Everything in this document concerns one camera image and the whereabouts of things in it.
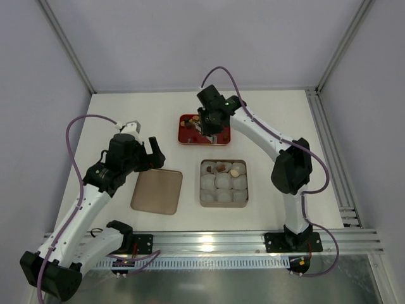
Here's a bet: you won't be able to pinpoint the gold tin lid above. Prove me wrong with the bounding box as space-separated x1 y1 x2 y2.
130 169 183 215

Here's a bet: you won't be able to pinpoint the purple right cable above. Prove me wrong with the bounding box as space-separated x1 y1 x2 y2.
200 66 340 278

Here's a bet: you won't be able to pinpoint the brown cube chocolate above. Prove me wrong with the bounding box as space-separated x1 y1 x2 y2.
215 164 226 173

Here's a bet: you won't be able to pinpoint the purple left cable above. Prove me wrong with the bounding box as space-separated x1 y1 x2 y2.
35 114 121 304

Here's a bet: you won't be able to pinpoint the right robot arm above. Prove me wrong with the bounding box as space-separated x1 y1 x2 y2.
197 85 313 251

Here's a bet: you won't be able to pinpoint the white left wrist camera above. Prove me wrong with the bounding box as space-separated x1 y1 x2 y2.
115 120 142 143

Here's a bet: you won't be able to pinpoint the gold tin box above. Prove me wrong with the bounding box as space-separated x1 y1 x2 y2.
199 159 249 208

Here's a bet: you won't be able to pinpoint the purple cable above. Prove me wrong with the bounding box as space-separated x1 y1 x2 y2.
200 66 340 278
35 114 121 304

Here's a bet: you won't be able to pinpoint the metal tongs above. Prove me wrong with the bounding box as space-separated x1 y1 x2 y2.
195 122 217 144

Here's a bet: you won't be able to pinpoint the tan round chocolate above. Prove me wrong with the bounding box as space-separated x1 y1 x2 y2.
230 169 241 177

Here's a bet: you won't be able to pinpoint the aluminium rail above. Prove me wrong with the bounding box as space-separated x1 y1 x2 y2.
40 229 385 270

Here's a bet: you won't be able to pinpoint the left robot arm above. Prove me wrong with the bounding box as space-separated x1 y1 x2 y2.
20 133 165 301

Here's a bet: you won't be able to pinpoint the red tray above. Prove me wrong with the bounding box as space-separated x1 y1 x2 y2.
178 114 231 146

